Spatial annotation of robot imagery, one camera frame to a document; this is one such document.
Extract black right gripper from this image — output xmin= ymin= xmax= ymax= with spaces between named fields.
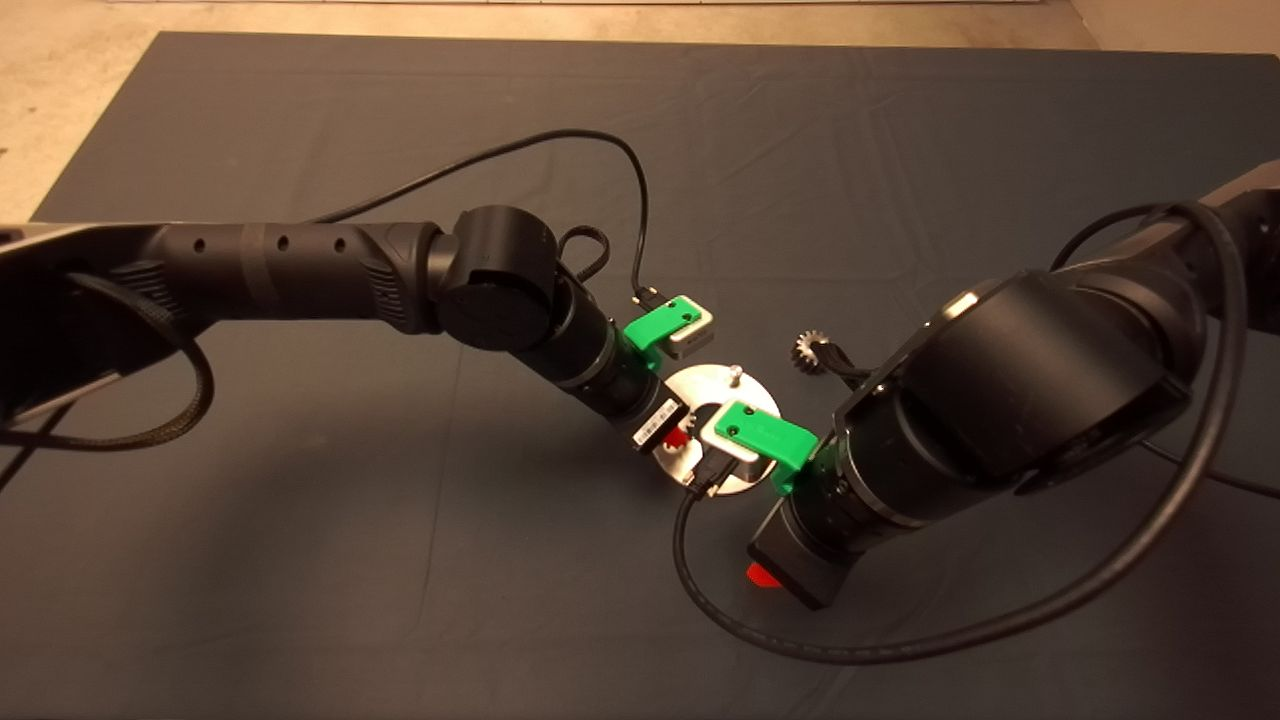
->
xmin=745 ymin=500 xmax=853 ymax=612

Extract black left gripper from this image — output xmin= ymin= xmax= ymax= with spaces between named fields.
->
xmin=626 ymin=395 xmax=697 ymax=453

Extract round metal carrier plate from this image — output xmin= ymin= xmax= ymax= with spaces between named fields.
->
xmin=650 ymin=363 xmax=781 ymax=496

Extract dark steel planetary gear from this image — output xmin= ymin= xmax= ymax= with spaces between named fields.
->
xmin=792 ymin=330 xmax=833 ymax=375

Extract dark grey table cloth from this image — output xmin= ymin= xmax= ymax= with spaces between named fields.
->
xmin=0 ymin=30 xmax=1280 ymax=720

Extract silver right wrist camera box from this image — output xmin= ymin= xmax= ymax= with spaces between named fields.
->
xmin=698 ymin=410 xmax=766 ymax=486

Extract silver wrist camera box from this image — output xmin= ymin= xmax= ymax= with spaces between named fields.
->
xmin=668 ymin=298 xmax=715 ymax=361
xmin=698 ymin=410 xmax=766 ymax=486

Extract thick black right camera cable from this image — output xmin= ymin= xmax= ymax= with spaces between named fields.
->
xmin=672 ymin=200 xmax=1251 ymax=666

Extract green right camera mount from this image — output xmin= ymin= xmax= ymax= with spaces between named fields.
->
xmin=712 ymin=400 xmax=821 ymax=496

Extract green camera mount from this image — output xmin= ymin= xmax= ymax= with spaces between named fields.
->
xmin=624 ymin=296 xmax=703 ymax=373
xmin=712 ymin=400 xmax=821 ymax=496

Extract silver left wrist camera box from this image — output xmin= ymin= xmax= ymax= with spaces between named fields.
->
xmin=668 ymin=298 xmax=715 ymax=361

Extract green left camera mount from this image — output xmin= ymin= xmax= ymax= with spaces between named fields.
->
xmin=624 ymin=296 xmax=703 ymax=373

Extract black cable strap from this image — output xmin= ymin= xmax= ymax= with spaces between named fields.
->
xmin=815 ymin=335 xmax=871 ymax=389

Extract thin black left camera cable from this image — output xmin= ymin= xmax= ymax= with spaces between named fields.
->
xmin=305 ymin=128 xmax=661 ymax=306

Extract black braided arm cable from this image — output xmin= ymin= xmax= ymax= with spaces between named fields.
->
xmin=0 ymin=270 xmax=216 ymax=451

